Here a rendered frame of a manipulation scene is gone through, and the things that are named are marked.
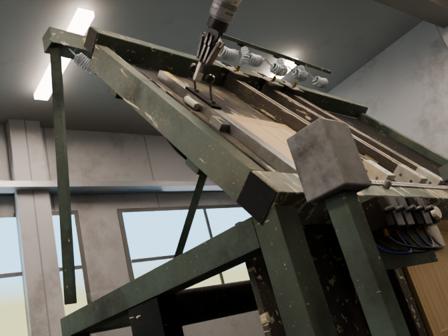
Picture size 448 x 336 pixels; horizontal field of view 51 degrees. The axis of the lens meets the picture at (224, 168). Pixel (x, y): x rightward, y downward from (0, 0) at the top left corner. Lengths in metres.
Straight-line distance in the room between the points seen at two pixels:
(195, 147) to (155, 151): 4.35
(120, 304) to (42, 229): 2.98
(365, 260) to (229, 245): 0.42
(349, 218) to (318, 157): 0.16
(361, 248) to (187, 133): 0.69
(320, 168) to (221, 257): 0.43
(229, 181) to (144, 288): 0.56
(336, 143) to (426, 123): 4.27
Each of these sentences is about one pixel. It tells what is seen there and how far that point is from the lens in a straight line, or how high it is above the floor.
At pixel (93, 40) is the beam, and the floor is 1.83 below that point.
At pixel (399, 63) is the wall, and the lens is 5.69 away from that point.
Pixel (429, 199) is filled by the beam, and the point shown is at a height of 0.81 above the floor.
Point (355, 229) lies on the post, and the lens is 1.14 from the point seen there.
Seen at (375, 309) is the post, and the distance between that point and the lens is 1.14.
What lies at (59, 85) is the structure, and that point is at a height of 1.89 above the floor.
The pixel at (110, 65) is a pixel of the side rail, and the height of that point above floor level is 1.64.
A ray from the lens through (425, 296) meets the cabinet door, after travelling 2.22.
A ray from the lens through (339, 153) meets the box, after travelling 1.16.
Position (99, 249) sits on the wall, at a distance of 5.04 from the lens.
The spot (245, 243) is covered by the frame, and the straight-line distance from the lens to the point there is 1.33.
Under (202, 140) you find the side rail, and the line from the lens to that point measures 1.47.
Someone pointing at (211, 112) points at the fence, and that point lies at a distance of 1.84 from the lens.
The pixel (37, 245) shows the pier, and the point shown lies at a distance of 4.72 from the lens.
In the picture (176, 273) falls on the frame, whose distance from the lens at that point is 1.57.
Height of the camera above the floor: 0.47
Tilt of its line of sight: 20 degrees up
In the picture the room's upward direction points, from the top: 16 degrees counter-clockwise
